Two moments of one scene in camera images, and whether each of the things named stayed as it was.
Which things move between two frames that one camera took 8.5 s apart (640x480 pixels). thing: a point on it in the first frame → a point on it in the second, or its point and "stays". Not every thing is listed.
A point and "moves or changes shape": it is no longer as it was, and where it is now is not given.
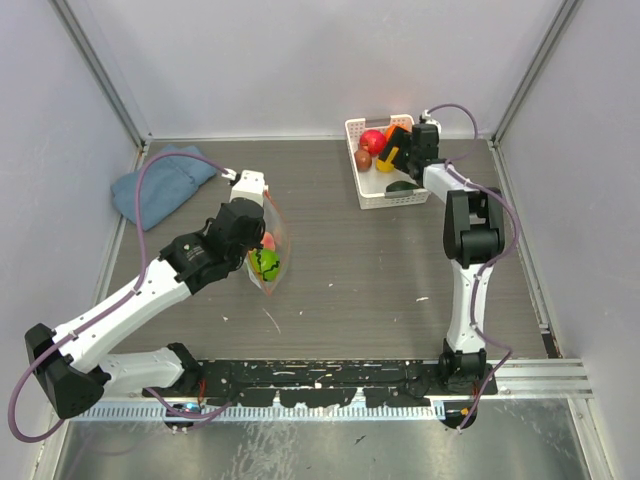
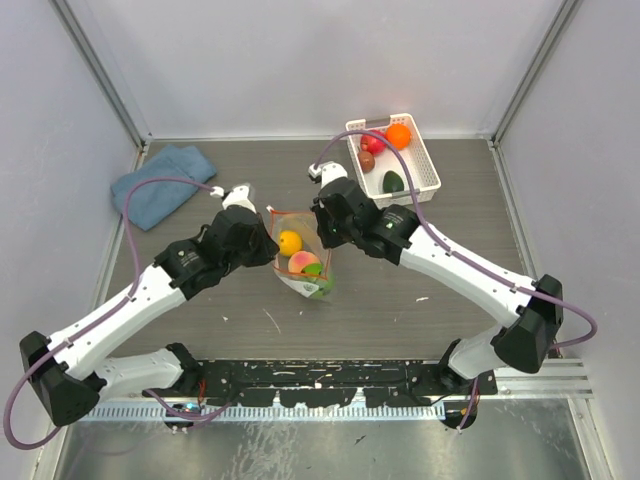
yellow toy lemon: (384, 166) → (290, 241)
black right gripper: (399, 138) → (321, 214)
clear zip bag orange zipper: (264, 266) moves or changes shape
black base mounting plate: (326, 383) stays
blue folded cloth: (166, 187) stays
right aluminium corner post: (561, 21) stays
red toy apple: (374, 140) stays
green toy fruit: (266, 263) → (317, 274)
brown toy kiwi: (363, 160) stays
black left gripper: (257, 238) stays
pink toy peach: (268, 241) moves or changes shape
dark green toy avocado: (401, 186) → (392, 182)
